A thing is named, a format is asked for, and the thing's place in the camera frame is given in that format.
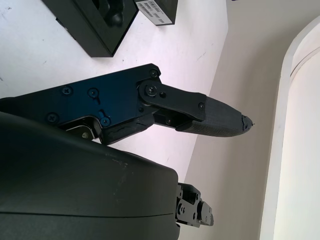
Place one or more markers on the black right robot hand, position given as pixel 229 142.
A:
pixel 62 180

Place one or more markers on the black printed box lid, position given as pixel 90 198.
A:
pixel 160 12

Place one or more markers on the black box base with foam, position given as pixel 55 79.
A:
pixel 85 32

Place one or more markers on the white rounded panel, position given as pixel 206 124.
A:
pixel 300 140

